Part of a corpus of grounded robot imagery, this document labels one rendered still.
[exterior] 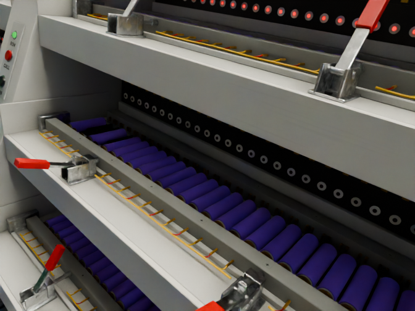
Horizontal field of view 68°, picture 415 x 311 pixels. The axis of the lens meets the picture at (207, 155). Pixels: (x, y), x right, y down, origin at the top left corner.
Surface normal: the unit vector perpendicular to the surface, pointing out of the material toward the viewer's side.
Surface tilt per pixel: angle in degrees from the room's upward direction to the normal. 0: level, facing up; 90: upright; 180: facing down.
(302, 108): 111
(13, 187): 90
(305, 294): 20
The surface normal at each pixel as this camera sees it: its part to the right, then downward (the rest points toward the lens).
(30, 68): 0.75, 0.38
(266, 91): -0.65, 0.25
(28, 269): 0.15, -0.89
